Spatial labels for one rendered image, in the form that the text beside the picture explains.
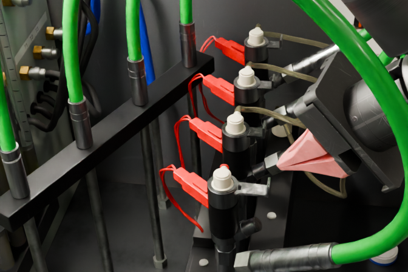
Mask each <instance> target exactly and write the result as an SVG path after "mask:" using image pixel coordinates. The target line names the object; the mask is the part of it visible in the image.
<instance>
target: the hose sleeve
mask: <svg viewBox="0 0 408 272"><path fill-rule="evenodd" d="M335 245H339V243H337V242H330V243H319V244H315V243H314V244H311V245H305V246H295V247H289V248H274V249H272V250H270V249H267V250H263V251H256V252H254V253H253V254H252V256H251V259H250V265H251V269H252V270H253V271H254V272H293V271H307V270H327V269H329V268H339V267H340V266H341V265H342V264H341V265H337V264H335V263H334V261H333V259H332V248H333V247H334V246H335Z"/></svg>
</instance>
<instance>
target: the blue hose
mask: <svg viewBox="0 0 408 272"><path fill-rule="evenodd" d="M90 9H91V11H92V13H93V14H94V16H95V18H96V20H97V22H98V24H99V22H100V13H101V6H100V0H90ZM90 34H91V26H90V23H88V24H87V27H86V34H85V36H87V35H90ZM140 42H141V54H142V55H143V56H144V64H145V68H146V69H145V71H146V82H147V86H148V85H149V84H151V83H152V82H153V81H154V80H155V72H154V65H153V61H152V55H151V48H150V44H149V38H148V31H147V28H146V22H145V16H144V13H143V8H142V5H141V1H140Z"/></svg>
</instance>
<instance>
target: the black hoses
mask: <svg viewBox="0 0 408 272"><path fill-rule="evenodd" d="M62 2H63V5H64V0H62ZM87 20H89V22H90V26H91V34H90V39H89V42H88V44H87V47H86V50H85V52H84V55H83V59H82V61H81V64H80V59H81V54H82V50H83V44H84V38H85V34H86V27H87ZM98 34H99V26H98V22H97V20H96V18H95V16H94V14H93V13H92V11H91V9H90V0H80V3H79V11H78V59H79V66H80V77H81V85H82V86H84V87H85V88H86V89H87V91H88V92H89V94H90V97H91V99H92V102H93V106H92V105H91V103H90V102H89V101H88V99H87V98H86V103H87V107H88V112H89V113H90V114H91V115H92V116H93V117H95V118H97V117H99V116H101V105H100V101H99V98H98V95H97V92H96V90H95V88H94V87H93V85H91V84H90V82H88V81H87V80H85V79H83V75H84V73H85V71H86V68H87V65H88V63H89V60H90V56H91V54H92V51H93V49H94V46H95V43H96V41H97V38H98ZM45 77H46V78H50V82H55V80H58V81H59V83H58V86H57V85H55V84H50V82H49V81H45V82H44V85H43V89H44V92H47V93H48V92H49V91H50V90H51V91H54V92H56V93H57V95H56V100H54V99H53V98H52V97H50V96H48V95H44V94H43V92H42V91H39V92H38V94H37V102H38V103H42V102H43V101H45V102H47V103H49V104H50V105H51V106H52V107H53V108H54V109H53V113H50V112H49V111H48V110H47V109H45V108H43V107H41V106H37V104H36V103H32V104H31V106H30V113H31V114H32V115H35V114H36V113H40V114H42V115H43V116H44V117H46V118H47V119H49V120H50V123H49V124H48V125H45V124H44V123H42V122H41V121H39V120H38V119H36V118H31V117H30V115H29V114H27V118H28V121H29V125H30V124H31V125H34V126H35V127H37V128H38V129H40V130H41V131H43V132H51V131H53V130H54V128H55V127H56V125H57V122H58V120H59V118H60V117H61V116H62V114H63V112H64V109H65V107H66V106H67V104H68V99H69V92H68V88H67V81H66V73H65V67H64V54H63V50H62V58H61V69H60V72H59V71H57V70H46V71H45Z"/></svg>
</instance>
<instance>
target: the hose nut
mask: <svg viewBox="0 0 408 272"><path fill-rule="evenodd" d="M256 251H260V250H252V251H244V252H241V253H237V254H236V259H235V263H234V268H235V269H236V271H237V272H254V271H253V270H252V269H251V265H250V259H251V256H252V254H253V253H254V252H256Z"/></svg>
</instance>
